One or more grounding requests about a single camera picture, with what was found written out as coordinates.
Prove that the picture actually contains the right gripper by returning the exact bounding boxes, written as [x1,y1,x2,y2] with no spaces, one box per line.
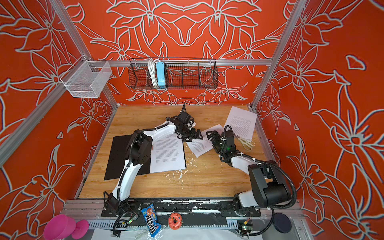
[206,130,228,155]

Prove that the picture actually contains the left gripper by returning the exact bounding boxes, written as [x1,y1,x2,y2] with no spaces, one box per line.
[178,126,203,142]

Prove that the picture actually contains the paper sheet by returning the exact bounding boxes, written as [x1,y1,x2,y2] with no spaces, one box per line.
[150,134,186,174]
[225,107,258,141]
[187,125,224,158]

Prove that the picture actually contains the grey clip folder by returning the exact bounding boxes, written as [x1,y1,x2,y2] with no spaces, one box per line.
[103,133,187,181]

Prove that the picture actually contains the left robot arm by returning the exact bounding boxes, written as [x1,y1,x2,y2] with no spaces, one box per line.
[103,105,203,215]

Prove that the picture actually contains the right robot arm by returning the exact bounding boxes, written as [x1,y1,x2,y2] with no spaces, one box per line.
[206,125,297,212]

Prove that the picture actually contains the blue white box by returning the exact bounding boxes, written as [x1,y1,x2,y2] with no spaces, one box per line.
[156,62,166,88]

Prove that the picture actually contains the red toy wheel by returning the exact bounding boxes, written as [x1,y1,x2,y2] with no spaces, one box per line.
[168,213,183,230]

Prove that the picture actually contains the small green circuit board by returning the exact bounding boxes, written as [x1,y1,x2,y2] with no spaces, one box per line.
[238,218,256,237]

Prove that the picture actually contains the blue candy bag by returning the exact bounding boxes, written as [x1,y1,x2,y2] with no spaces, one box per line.
[141,204,162,238]

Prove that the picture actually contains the dark round disc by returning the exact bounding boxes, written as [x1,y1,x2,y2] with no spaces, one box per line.
[273,213,292,234]

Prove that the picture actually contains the clear plastic bin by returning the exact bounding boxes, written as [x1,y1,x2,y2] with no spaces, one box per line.
[60,60,112,99]

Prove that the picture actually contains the pink dumbbell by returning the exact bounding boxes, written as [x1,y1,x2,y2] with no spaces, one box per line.
[43,215,89,240]

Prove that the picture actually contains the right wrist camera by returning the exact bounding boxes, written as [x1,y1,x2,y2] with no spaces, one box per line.
[225,129,236,152]

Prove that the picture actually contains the white handled scissors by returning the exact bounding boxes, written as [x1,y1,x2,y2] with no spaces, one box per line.
[236,136,256,151]

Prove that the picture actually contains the black wire basket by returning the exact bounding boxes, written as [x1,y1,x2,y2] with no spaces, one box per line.
[128,57,219,90]

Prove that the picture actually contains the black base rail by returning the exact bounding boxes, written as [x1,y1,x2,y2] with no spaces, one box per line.
[101,197,262,218]

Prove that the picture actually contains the white cable bundle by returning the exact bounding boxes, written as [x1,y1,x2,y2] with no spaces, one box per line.
[147,59,161,87]

